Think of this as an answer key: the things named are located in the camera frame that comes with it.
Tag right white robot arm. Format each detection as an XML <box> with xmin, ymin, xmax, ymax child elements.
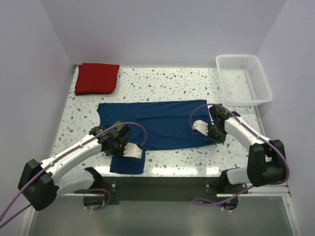
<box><xmin>193</xmin><ymin>104</ymin><xmax>289</xmax><ymax>193</ymax></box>

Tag folded red t shirt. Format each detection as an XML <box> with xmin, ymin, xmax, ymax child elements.
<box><xmin>74</xmin><ymin>63</ymin><xmax>120</xmax><ymax>96</ymax></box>

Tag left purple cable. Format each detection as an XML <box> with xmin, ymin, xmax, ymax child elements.
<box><xmin>0</xmin><ymin>122</ymin><xmax>148</xmax><ymax>228</ymax></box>

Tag white plastic basket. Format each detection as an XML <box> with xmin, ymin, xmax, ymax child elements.
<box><xmin>216</xmin><ymin>55</ymin><xmax>273</xmax><ymax>107</ymax></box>

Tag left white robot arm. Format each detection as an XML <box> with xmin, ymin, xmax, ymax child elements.
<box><xmin>18</xmin><ymin>120</ymin><xmax>142</xmax><ymax>211</ymax></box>

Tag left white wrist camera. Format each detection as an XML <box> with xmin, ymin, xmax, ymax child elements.
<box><xmin>123</xmin><ymin>142</ymin><xmax>143</xmax><ymax>159</ymax></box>

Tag blue t shirt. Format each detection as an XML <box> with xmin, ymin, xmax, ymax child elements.
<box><xmin>97</xmin><ymin>99</ymin><xmax>219</xmax><ymax>175</ymax></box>

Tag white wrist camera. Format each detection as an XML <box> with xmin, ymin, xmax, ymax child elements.
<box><xmin>192</xmin><ymin>120</ymin><xmax>209</xmax><ymax>136</ymax></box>
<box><xmin>123</xmin><ymin>142</ymin><xmax>143</xmax><ymax>159</ymax></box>

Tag aluminium frame rail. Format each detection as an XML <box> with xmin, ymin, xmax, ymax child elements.
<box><xmin>248</xmin><ymin>185</ymin><xmax>290</xmax><ymax>197</ymax></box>

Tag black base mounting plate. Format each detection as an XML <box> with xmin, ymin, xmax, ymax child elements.
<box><xmin>83</xmin><ymin>176</ymin><xmax>249</xmax><ymax>209</ymax></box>

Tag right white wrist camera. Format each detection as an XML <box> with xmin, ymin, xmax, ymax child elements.
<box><xmin>192</xmin><ymin>120</ymin><xmax>209</xmax><ymax>136</ymax></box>

